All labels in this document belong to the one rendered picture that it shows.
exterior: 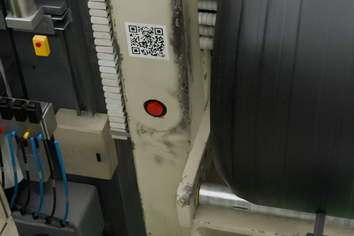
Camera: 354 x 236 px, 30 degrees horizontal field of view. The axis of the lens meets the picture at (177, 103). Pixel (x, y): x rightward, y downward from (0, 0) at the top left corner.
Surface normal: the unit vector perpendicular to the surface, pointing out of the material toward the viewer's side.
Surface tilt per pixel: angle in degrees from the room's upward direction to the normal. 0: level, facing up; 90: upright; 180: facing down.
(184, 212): 90
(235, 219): 0
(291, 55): 57
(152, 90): 90
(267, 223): 0
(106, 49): 90
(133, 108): 90
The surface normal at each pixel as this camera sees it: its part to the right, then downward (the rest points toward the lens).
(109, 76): -0.26, 0.65
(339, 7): -0.22, -0.09
